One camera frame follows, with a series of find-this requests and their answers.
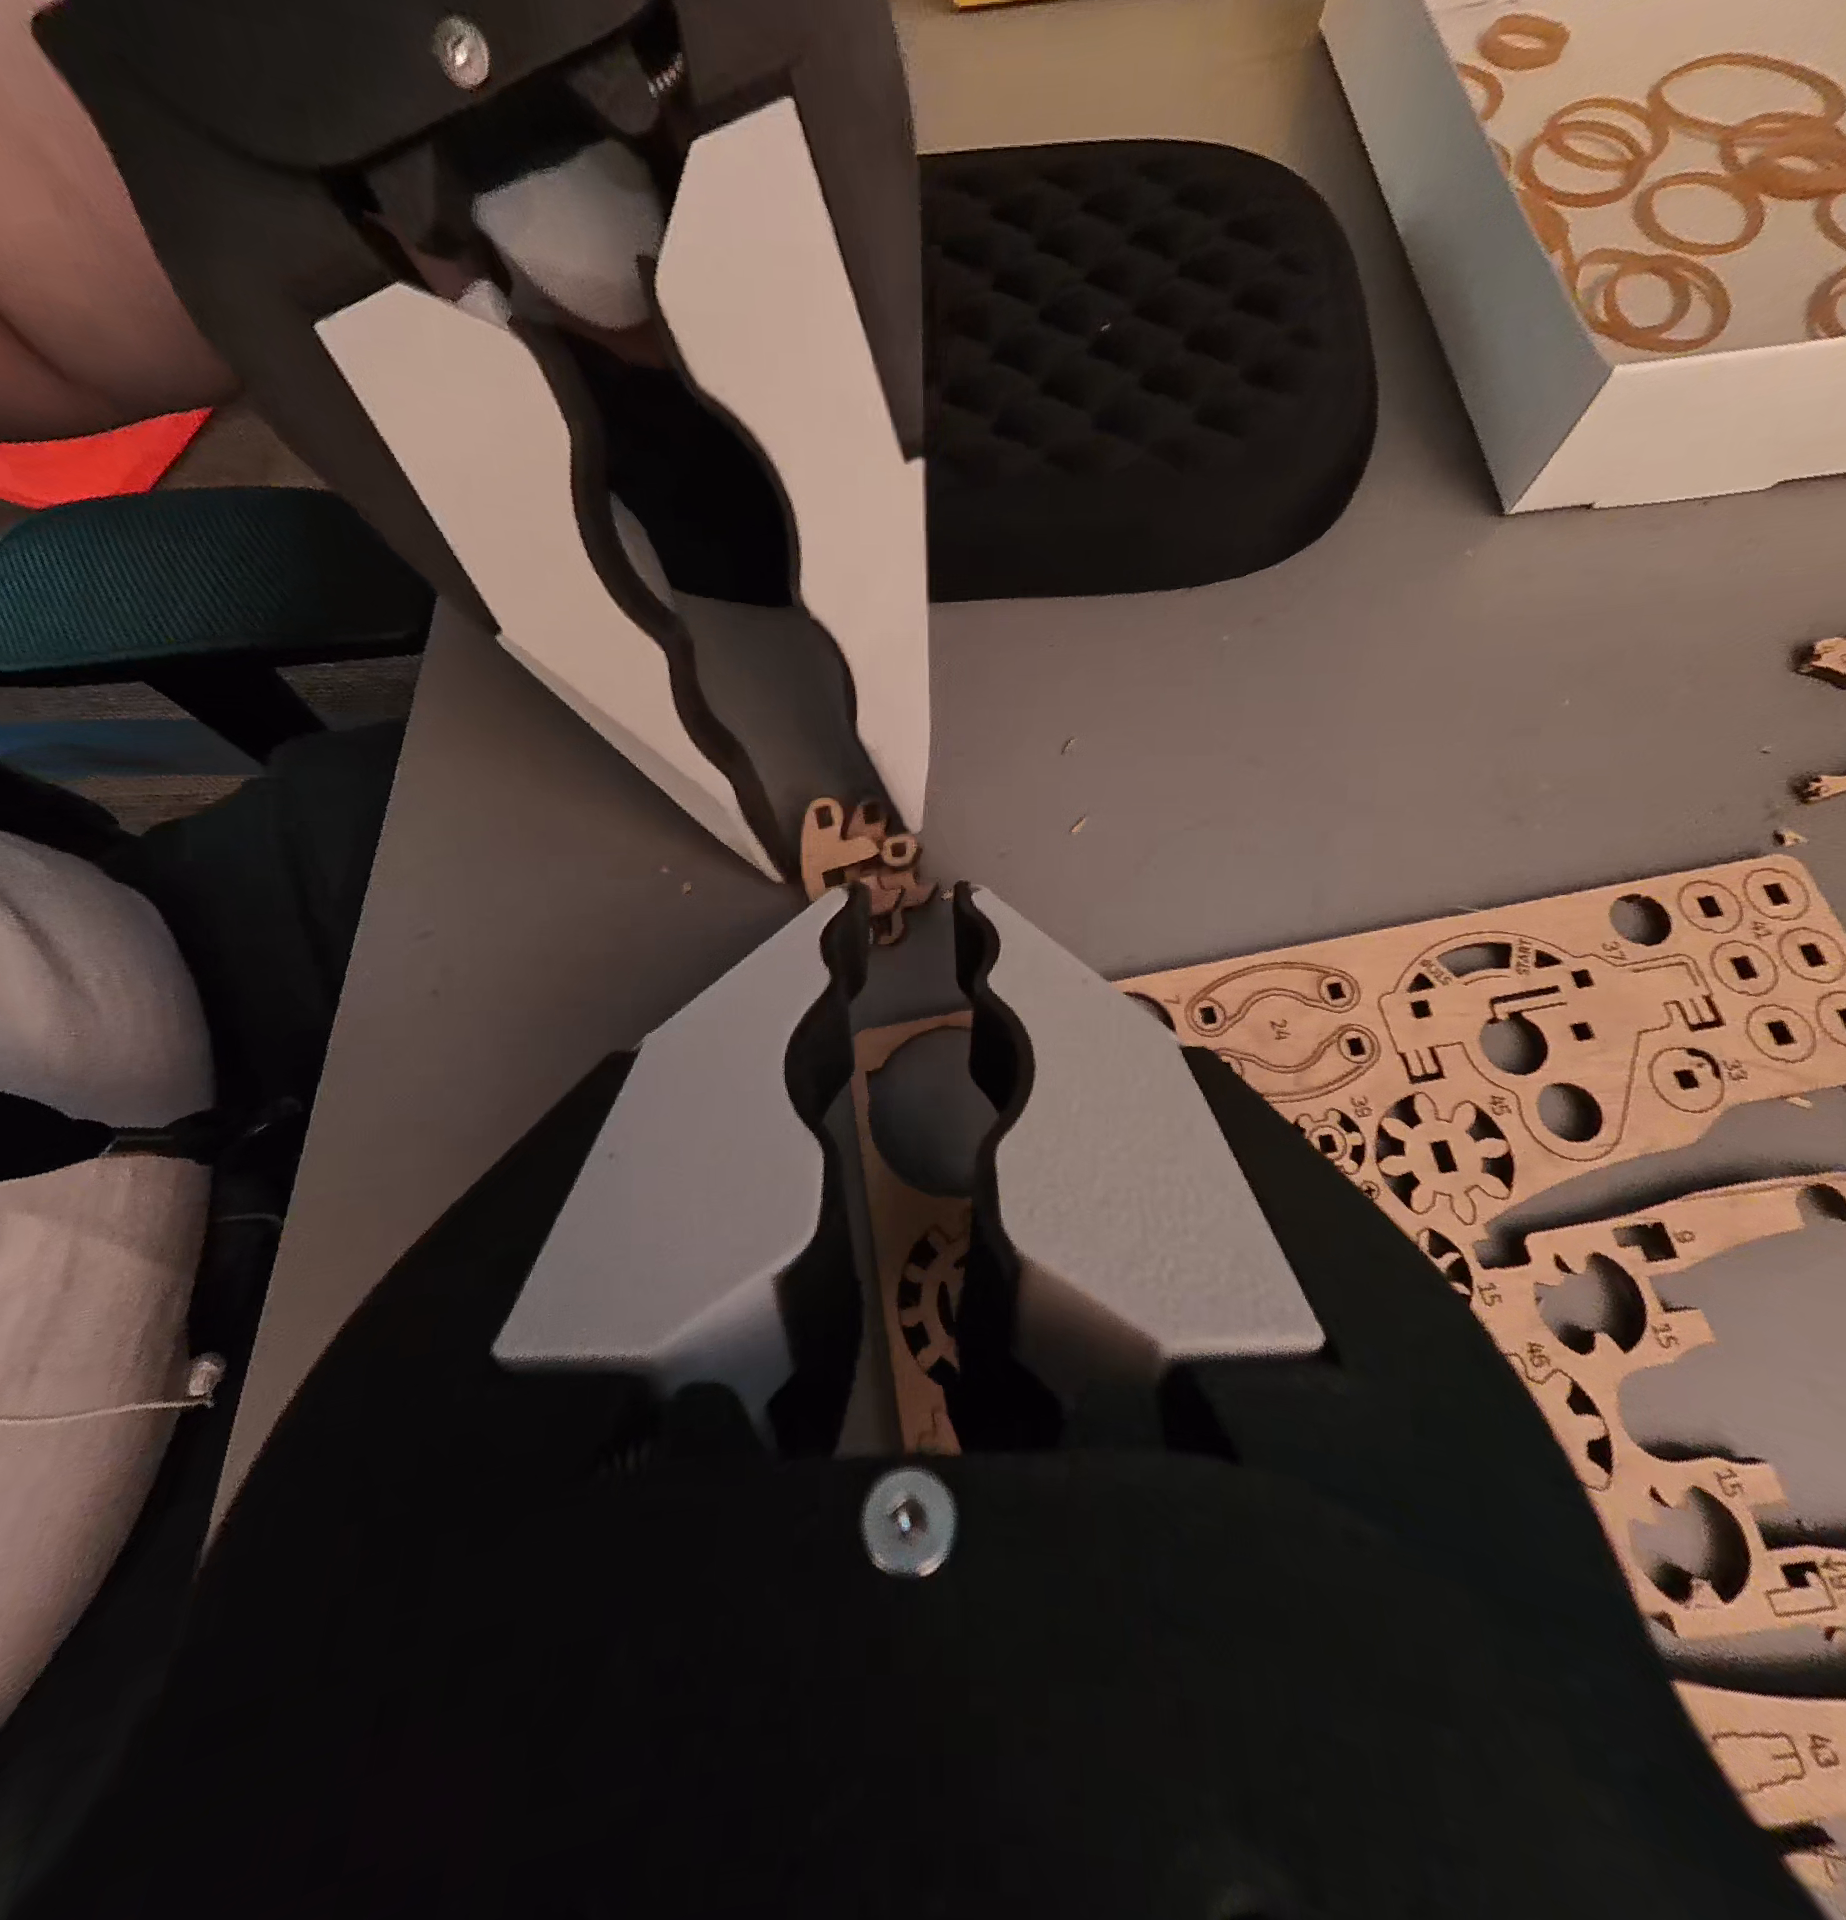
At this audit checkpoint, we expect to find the pile of tan rubber bands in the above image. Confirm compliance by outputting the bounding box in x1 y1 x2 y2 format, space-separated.
1462 13 1846 354

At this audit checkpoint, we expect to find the person's left forearm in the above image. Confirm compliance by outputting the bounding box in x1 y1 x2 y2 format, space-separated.
0 0 242 444

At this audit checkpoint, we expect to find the laser-cut wooden parts sheet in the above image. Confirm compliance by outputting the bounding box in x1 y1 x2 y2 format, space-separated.
1673 1680 1846 1835
850 855 1846 1653

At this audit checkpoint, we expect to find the white drawstring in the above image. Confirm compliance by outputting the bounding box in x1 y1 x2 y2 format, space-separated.
0 1354 227 1427

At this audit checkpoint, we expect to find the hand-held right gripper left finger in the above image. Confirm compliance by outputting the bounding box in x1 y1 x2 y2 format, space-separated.
490 884 875 1456

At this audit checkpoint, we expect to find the orange sheet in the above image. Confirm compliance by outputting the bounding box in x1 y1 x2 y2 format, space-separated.
0 408 212 508

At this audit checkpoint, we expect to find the dark cloth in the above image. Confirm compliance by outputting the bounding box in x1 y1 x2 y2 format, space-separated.
114 720 417 1142

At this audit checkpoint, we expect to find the light grey cloth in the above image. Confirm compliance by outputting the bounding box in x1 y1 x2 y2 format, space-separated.
0 817 220 1773

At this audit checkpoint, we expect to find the office chair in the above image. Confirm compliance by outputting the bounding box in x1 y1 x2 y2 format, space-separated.
0 487 437 768

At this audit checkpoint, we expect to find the white cardboard box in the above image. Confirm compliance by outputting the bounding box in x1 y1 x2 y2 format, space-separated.
1321 0 1846 516

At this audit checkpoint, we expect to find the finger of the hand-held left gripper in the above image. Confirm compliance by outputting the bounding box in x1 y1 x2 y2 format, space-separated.
650 0 935 843
114 163 788 886

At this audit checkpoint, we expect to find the black foam pad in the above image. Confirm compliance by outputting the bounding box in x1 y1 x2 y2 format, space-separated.
608 141 1382 602

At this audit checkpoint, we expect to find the small wooden model part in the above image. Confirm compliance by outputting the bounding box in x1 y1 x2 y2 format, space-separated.
798 795 940 950

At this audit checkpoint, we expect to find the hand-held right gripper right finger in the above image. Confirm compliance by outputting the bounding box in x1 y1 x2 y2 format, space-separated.
947 884 1328 1451

